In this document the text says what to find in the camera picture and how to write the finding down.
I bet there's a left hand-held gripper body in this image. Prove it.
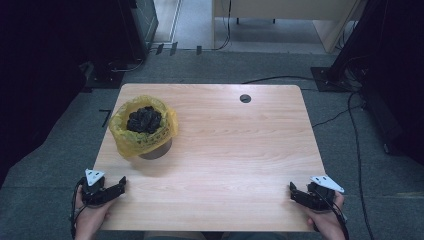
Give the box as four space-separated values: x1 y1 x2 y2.
81 168 111 207

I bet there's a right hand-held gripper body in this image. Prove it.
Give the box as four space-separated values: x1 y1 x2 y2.
306 175 346 212

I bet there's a person's right hand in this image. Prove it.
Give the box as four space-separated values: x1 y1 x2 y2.
305 191 346 237

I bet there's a person's left hand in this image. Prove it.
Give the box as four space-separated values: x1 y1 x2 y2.
73 185 112 236

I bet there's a yellow bag lined bin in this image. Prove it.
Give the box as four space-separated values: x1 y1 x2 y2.
108 94 180 159

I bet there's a dark round trash bin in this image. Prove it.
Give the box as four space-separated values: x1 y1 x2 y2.
137 137 174 161

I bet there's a black crumpled waste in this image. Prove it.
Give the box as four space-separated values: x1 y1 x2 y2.
126 105 164 135

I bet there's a black metal stand base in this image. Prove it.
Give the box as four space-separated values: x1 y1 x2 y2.
309 65 363 93
81 61 127 90

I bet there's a black curtain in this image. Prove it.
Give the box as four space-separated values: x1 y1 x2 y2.
0 0 151 188
328 0 424 166

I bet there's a dark glass cabinet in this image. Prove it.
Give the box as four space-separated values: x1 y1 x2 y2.
129 0 160 58

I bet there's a light wooden desk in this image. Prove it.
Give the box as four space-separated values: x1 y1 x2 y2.
211 0 368 54

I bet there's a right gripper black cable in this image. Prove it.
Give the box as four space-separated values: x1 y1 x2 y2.
314 186 351 240

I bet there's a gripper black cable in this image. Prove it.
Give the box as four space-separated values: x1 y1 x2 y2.
69 177 87 240
314 186 351 240

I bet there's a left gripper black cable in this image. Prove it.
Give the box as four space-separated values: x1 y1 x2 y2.
69 177 87 240

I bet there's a long black floor cable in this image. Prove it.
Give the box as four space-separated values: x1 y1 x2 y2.
347 91 377 240

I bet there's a black floor rail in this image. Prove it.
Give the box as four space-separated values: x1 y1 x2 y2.
361 89 406 156

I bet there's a grey floor cable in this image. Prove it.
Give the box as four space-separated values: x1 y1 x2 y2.
110 58 145 74

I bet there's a black hanging cable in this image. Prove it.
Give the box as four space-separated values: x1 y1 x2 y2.
213 0 233 52

